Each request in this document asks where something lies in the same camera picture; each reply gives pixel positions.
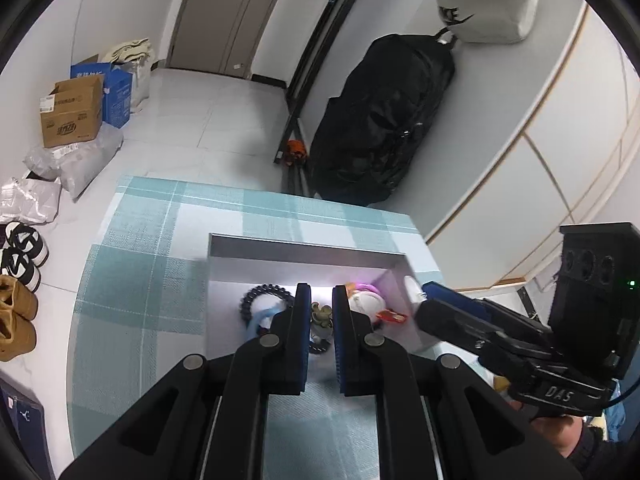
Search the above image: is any grey cardboard box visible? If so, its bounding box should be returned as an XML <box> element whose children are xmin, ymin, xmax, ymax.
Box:
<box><xmin>205</xmin><ymin>232</ymin><xmax>446</xmax><ymax>357</ymax></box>

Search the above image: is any person's right hand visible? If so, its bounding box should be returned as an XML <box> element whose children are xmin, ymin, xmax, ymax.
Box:
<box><xmin>492</xmin><ymin>375</ymin><xmax>587</xmax><ymax>457</ymax></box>

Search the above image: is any white sack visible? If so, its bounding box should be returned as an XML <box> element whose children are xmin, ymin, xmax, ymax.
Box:
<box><xmin>127</xmin><ymin>57</ymin><xmax>152</xmax><ymax>113</ymax></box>

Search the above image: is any brown cardboard box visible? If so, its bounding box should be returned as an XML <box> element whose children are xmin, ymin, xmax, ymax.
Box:
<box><xmin>40</xmin><ymin>74</ymin><xmax>106</xmax><ymax>149</ymax></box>

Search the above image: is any purple bangle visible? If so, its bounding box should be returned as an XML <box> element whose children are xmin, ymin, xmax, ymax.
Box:
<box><xmin>345</xmin><ymin>280</ymin><xmax>386</xmax><ymax>301</ymax></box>

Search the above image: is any black folded stand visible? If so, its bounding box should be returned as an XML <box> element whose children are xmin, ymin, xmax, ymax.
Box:
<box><xmin>272</xmin><ymin>0</ymin><xmax>383</xmax><ymax>196</ymax></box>

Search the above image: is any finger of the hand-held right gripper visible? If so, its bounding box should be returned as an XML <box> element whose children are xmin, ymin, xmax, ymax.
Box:
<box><xmin>421</xmin><ymin>281</ymin><xmax>552</xmax><ymax>347</ymax></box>
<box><xmin>415</xmin><ymin>298</ymin><xmax>547</xmax><ymax>367</ymax></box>

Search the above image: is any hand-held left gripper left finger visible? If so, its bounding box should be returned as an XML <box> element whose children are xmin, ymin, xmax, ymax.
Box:
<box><xmin>60</xmin><ymin>282</ymin><xmax>313</xmax><ymax>480</ymax></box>

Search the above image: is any light blue bangle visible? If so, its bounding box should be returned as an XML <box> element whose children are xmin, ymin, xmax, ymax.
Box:
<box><xmin>243</xmin><ymin>302</ymin><xmax>282</xmax><ymax>344</ymax></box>

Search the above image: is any black and white slipper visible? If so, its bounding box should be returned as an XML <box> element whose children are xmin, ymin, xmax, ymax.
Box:
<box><xmin>0</xmin><ymin>247</ymin><xmax>42</xmax><ymax>293</ymax></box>
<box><xmin>0</xmin><ymin>220</ymin><xmax>49</xmax><ymax>268</ymax></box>

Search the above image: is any white cabinet with wood trim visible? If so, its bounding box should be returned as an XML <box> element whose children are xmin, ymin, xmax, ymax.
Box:
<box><xmin>425</xmin><ymin>5</ymin><xmax>640</xmax><ymax>291</ymax></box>

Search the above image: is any grey plastic parcel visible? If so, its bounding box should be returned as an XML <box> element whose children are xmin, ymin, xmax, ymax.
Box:
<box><xmin>22</xmin><ymin>122</ymin><xmax>124</xmax><ymax>201</ymax></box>

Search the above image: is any white hanging bag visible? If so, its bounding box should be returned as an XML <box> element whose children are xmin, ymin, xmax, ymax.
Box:
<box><xmin>422</xmin><ymin>0</ymin><xmax>540</xmax><ymax>44</ymax></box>

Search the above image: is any grey door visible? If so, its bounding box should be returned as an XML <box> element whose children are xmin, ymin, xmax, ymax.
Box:
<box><xmin>167</xmin><ymin>0</ymin><xmax>301</xmax><ymax>81</ymax></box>

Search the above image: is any white round toy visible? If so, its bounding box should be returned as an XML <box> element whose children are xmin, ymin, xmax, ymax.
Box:
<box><xmin>347</xmin><ymin>292</ymin><xmax>388</xmax><ymax>331</ymax></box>

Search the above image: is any large black bag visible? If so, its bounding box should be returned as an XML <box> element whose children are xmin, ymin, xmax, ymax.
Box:
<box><xmin>307</xmin><ymin>30</ymin><xmax>457</xmax><ymax>207</ymax></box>

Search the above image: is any black cable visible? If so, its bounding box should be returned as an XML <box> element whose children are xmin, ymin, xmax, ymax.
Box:
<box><xmin>597</xmin><ymin>379</ymin><xmax>639</xmax><ymax>411</ymax></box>

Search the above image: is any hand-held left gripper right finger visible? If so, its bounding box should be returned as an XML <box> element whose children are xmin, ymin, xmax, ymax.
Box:
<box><xmin>331</xmin><ymin>284</ymin><xmax>583</xmax><ymax>480</ymax></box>

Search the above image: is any beige tote bag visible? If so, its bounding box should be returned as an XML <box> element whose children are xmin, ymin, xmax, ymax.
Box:
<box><xmin>97</xmin><ymin>37</ymin><xmax>152</xmax><ymax>68</ymax></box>

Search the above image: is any teal checked tablecloth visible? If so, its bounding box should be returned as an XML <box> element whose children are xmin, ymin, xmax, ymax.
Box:
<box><xmin>70</xmin><ymin>175</ymin><xmax>446</xmax><ymax>480</ymax></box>

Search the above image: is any dark blue bag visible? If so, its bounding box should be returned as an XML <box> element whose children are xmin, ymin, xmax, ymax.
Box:
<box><xmin>0</xmin><ymin>375</ymin><xmax>56</xmax><ymax>480</ymax></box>

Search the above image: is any blue carton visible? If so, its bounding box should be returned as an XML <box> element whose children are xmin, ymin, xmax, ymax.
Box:
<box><xmin>70</xmin><ymin>60</ymin><xmax>113</xmax><ymax>82</ymax></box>
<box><xmin>102</xmin><ymin>67</ymin><xmax>135</xmax><ymax>128</ymax></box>

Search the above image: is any person's right forearm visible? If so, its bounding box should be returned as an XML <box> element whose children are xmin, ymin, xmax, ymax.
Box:
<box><xmin>565</xmin><ymin>417</ymin><xmax>640</xmax><ymax>480</ymax></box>

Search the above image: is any small figure charm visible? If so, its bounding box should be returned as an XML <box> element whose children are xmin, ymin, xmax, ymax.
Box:
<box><xmin>311</xmin><ymin>302</ymin><xmax>334</xmax><ymax>334</ymax></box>

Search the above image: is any white plastic parcel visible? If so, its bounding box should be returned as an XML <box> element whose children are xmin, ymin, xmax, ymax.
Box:
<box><xmin>0</xmin><ymin>176</ymin><xmax>63</xmax><ymax>226</ymax></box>

